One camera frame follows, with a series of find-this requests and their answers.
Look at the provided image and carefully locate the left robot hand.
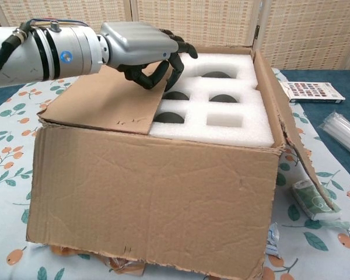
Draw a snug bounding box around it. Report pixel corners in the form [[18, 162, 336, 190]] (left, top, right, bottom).
[[100, 22, 199, 92]]

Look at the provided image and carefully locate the large cardboard box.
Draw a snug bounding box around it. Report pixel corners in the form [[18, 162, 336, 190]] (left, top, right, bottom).
[[26, 43, 342, 280]]

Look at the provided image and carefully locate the woven bamboo folding screen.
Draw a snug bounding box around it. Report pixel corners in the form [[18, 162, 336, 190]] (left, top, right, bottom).
[[0, 0, 350, 76]]

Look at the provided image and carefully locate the large dark round bowl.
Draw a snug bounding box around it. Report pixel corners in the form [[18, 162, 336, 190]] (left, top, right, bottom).
[[202, 71, 232, 79]]

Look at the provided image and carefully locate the white foam packing insert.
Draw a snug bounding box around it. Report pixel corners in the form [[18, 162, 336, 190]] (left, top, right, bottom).
[[150, 52, 275, 148]]

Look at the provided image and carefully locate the flat box with photo grid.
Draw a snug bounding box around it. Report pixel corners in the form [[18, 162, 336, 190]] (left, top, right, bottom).
[[279, 81, 345, 104]]

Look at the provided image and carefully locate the fruit and leaf print tablecloth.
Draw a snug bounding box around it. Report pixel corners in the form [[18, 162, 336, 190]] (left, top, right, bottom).
[[0, 67, 350, 280]]

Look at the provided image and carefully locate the teal blue table cover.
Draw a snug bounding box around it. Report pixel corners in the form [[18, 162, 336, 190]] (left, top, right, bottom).
[[0, 67, 350, 179]]

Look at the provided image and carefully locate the bundle of clear straws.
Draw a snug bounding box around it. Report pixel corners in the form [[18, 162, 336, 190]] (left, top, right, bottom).
[[318, 111, 350, 162]]

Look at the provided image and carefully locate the peanut butter spout pouch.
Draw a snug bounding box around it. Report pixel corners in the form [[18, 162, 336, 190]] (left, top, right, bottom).
[[49, 244, 146, 277]]

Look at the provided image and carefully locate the green tissue pack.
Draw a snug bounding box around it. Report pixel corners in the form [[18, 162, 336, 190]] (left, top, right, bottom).
[[290, 179, 350, 234]]

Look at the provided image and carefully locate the Crest toothpaste tube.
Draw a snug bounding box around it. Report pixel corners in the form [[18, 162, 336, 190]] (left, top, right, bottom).
[[265, 223, 282, 259]]

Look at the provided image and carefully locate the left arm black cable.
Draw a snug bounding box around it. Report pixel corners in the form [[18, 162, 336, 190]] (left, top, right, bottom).
[[0, 23, 30, 85]]

